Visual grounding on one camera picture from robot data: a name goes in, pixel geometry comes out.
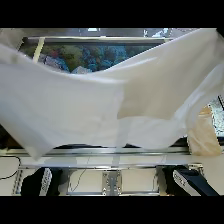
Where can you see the white T-shirt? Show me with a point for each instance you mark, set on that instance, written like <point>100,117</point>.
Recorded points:
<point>66,106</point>

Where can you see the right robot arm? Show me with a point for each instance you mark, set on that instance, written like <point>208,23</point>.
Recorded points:
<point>193,183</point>

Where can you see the silver frame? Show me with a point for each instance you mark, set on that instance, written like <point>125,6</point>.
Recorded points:
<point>111,181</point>

